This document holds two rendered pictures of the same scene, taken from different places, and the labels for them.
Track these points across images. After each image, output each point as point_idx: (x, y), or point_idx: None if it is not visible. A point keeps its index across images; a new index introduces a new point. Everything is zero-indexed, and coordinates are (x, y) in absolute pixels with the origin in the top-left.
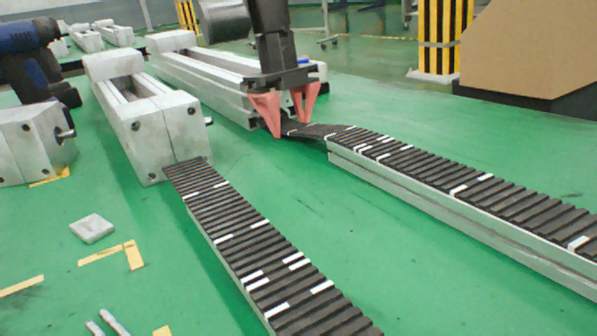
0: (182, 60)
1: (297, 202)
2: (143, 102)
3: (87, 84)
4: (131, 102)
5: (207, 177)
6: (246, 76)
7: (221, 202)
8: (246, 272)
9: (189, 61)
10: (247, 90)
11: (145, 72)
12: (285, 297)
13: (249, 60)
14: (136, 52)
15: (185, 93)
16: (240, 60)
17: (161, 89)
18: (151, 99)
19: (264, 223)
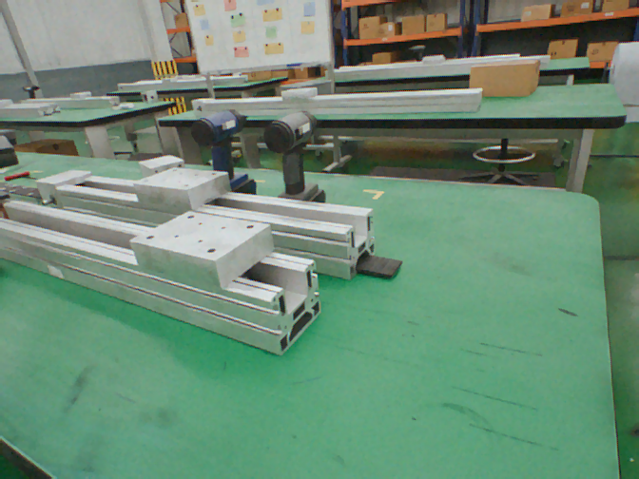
0: (111, 220)
1: (2, 212)
2: (72, 175)
3: (421, 259)
4: (82, 174)
5: (37, 194)
6: (5, 194)
7: (28, 191)
8: (16, 185)
9: (94, 218)
10: (9, 201)
11: (369, 318)
12: (6, 185)
13: (8, 223)
14: (137, 182)
15: (48, 182)
16: (19, 223)
17: (82, 188)
18: (69, 177)
19: (10, 191)
